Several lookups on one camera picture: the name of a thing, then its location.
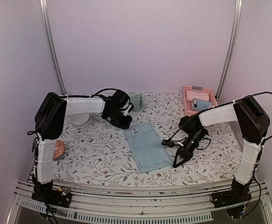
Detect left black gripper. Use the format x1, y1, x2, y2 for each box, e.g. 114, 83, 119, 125
107, 110, 133, 130

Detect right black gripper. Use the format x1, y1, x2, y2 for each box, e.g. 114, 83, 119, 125
174, 129, 206, 168

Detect light blue towel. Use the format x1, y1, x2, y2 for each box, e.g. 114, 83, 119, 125
124, 122, 173, 173

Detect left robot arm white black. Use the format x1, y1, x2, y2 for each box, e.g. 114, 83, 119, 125
27, 89, 133, 203

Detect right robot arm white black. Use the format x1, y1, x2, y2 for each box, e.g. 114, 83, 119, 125
173, 95, 270, 203

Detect green towel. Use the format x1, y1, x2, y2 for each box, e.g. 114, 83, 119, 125
130, 94, 147, 112

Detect white bowl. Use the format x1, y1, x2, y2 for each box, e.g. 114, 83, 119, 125
70, 113, 90, 126

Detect blue patterned rolled towel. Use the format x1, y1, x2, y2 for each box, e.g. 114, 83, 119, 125
190, 99, 213, 111

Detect pink plastic basket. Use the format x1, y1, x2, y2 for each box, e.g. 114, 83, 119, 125
183, 85, 218, 116

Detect pink rolled towel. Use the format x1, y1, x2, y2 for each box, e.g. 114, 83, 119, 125
185, 91, 209, 102

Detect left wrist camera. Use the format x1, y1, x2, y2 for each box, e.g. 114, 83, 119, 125
123, 99, 134, 116

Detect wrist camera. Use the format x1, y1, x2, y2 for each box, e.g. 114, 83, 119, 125
123, 99, 134, 116
161, 139, 183, 148

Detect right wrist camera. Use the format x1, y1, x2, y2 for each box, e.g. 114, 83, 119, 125
161, 139, 183, 148

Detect front aluminium rail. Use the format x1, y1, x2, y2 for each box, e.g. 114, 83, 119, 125
6, 179, 272, 224

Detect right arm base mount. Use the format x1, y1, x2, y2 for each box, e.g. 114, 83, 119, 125
209, 184, 252, 208

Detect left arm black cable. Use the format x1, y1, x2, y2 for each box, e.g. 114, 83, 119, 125
27, 88, 120, 138

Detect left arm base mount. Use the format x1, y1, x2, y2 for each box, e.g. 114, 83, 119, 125
31, 185, 72, 208

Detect left aluminium frame post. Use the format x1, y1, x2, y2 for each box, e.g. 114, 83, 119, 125
39, 0, 67, 95

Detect aluminium frame post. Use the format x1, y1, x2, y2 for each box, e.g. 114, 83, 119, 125
216, 0, 243, 101
39, 0, 67, 95

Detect right aluminium frame post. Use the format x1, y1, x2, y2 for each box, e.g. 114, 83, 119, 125
216, 0, 243, 101

